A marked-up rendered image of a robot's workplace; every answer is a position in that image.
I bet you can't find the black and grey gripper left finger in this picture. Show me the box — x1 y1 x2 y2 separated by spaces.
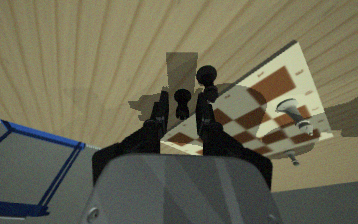
92 91 169 188

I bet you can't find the brown and cream chessboard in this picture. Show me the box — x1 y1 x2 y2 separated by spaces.
160 40 333 156

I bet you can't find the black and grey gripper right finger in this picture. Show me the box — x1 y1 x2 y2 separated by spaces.
195 92 273 192

